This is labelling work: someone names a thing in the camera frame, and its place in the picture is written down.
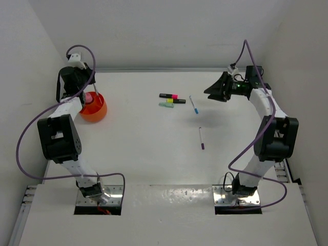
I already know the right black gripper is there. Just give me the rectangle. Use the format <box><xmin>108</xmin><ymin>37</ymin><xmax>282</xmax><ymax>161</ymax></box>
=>
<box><xmin>204</xmin><ymin>72</ymin><xmax>247</xmax><ymax>102</ymax></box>

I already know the pink glue stick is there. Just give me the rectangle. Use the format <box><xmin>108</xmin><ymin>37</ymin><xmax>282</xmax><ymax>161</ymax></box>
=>
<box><xmin>85</xmin><ymin>93</ymin><xmax>94</xmax><ymax>104</ymax></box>

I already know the white pen blue cap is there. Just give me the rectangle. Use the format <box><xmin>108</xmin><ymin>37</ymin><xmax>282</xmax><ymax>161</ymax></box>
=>
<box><xmin>189</xmin><ymin>95</ymin><xmax>199</xmax><ymax>114</ymax></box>

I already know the white pen purple cap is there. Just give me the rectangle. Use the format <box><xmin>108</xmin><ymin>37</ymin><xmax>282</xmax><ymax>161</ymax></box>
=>
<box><xmin>198</xmin><ymin>127</ymin><xmax>205</xmax><ymax>150</ymax></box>

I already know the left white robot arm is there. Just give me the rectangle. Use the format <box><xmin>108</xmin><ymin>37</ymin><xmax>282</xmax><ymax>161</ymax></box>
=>
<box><xmin>37</xmin><ymin>62</ymin><xmax>111</xmax><ymax>204</ymax></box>

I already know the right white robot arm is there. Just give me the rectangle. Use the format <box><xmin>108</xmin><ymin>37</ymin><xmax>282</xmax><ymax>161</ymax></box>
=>
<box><xmin>204</xmin><ymin>66</ymin><xmax>299</xmax><ymax>196</ymax></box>

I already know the orange round organizer container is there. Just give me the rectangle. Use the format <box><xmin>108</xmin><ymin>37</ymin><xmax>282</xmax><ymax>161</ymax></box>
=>
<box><xmin>79</xmin><ymin>91</ymin><xmax>107</xmax><ymax>122</ymax></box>

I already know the black yellow highlighter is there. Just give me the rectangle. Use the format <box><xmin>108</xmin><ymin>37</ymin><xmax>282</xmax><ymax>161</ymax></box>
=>
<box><xmin>167</xmin><ymin>98</ymin><xmax>186</xmax><ymax>104</ymax></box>

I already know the pale green highlighter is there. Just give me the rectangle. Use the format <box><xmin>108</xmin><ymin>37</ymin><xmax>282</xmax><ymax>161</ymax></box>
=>
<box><xmin>158</xmin><ymin>102</ymin><xmax>174</xmax><ymax>108</ymax></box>

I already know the black pink highlighter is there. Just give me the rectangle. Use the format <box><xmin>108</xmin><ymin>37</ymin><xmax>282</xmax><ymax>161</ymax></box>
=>
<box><xmin>159</xmin><ymin>93</ymin><xmax>178</xmax><ymax>99</ymax></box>

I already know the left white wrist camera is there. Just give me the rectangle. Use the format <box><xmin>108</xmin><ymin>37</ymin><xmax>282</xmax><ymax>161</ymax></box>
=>
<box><xmin>68</xmin><ymin>53</ymin><xmax>87</xmax><ymax>70</ymax></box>

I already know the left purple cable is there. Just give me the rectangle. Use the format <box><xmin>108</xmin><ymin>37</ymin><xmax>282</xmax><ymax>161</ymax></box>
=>
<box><xmin>15</xmin><ymin>45</ymin><xmax>126</xmax><ymax>188</ymax></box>

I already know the right aluminium table rail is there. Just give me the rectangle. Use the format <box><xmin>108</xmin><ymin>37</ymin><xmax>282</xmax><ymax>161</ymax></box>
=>
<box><xmin>250</xmin><ymin>68</ymin><xmax>293</xmax><ymax>183</ymax></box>

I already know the aluminium table rail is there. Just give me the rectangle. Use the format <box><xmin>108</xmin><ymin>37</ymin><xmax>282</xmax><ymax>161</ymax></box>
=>
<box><xmin>8</xmin><ymin>186</ymin><xmax>37</xmax><ymax>246</ymax></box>
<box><xmin>250</xmin><ymin>68</ymin><xmax>293</xmax><ymax>183</ymax></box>

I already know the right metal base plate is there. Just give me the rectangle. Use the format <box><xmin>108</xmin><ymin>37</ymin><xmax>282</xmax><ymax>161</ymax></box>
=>
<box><xmin>212</xmin><ymin>185</ymin><xmax>260</xmax><ymax>207</ymax></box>

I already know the metal base plate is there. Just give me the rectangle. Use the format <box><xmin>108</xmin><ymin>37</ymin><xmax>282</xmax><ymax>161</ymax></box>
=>
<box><xmin>212</xmin><ymin>185</ymin><xmax>260</xmax><ymax>207</ymax></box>
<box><xmin>75</xmin><ymin>185</ymin><xmax>124</xmax><ymax>207</ymax></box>

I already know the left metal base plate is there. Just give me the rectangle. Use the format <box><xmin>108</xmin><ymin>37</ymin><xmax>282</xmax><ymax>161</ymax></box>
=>
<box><xmin>75</xmin><ymin>185</ymin><xmax>124</xmax><ymax>207</ymax></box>

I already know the left aluminium table rail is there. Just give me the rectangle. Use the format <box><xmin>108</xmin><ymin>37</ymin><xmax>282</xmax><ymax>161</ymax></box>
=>
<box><xmin>8</xmin><ymin>186</ymin><xmax>37</xmax><ymax>246</ymax></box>

